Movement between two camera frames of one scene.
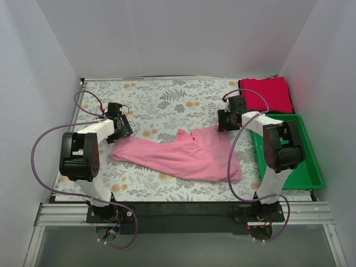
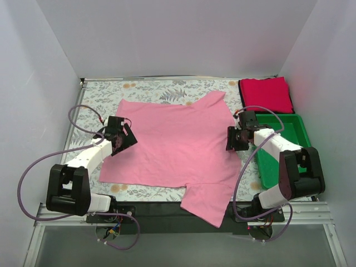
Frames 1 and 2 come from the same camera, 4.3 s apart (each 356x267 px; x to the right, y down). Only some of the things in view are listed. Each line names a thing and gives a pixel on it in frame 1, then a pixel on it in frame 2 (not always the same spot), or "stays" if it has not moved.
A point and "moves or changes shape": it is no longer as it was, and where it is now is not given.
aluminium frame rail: (296, 214) stays
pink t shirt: (204, 153) moves or changes shape
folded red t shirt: (275, 90) stays
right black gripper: (222, 121) -> (232, 138)
